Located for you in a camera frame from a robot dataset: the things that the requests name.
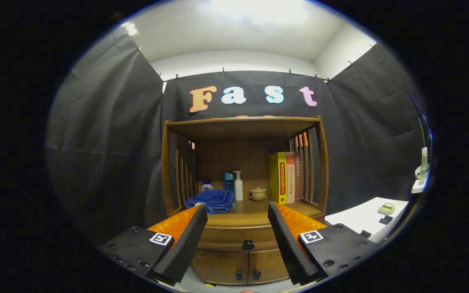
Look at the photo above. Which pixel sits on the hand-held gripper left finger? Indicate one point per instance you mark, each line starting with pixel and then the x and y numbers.
pixel 185 244

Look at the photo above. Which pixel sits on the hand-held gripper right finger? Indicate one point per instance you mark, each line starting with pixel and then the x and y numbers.
pixel 289 244

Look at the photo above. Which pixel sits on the wooden cabinet door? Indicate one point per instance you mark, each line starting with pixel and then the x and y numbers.
pixel 267 264
pixel 218 264

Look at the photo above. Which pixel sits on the wooden countertop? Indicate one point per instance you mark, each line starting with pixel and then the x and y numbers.
pixel 250 211

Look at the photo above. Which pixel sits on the white drawer cabinet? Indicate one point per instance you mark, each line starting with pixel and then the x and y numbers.
pixel 360 217

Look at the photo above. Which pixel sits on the black open tray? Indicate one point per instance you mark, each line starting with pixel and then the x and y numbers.
pixel 365 233

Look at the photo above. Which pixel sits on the wooden cabinet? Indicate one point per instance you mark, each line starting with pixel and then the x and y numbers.
pixel 242 130

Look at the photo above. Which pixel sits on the blue folded towel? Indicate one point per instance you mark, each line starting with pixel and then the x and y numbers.
pixel 212 200

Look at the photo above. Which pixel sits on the beige lidded teacup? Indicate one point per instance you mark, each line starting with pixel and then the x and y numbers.
pixel 258 193

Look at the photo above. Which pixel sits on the small white blue-capped bottle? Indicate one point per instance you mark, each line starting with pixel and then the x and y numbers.
pixel 207 186

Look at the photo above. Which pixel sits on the cream and orange book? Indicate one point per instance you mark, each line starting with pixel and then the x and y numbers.
pixel 290 179

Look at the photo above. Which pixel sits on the brown book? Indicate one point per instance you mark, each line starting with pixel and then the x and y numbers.
pixel 298 179

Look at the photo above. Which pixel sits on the yellow book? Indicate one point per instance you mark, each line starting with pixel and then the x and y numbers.
pixel 277 179

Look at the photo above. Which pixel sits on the white pump bottle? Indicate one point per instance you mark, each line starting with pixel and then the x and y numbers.
pixel 239 189

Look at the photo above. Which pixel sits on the teal blue bottle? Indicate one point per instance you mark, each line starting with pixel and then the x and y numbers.
pixel 229 183

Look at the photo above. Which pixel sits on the small black box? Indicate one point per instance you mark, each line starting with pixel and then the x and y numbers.
pixel 386 220

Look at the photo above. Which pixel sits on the pale green tape dispenser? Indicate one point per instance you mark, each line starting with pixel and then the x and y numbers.
pixel 386 208

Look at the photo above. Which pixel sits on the white wall-mounted holder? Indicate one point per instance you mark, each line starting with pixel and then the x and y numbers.
pixel 423 167

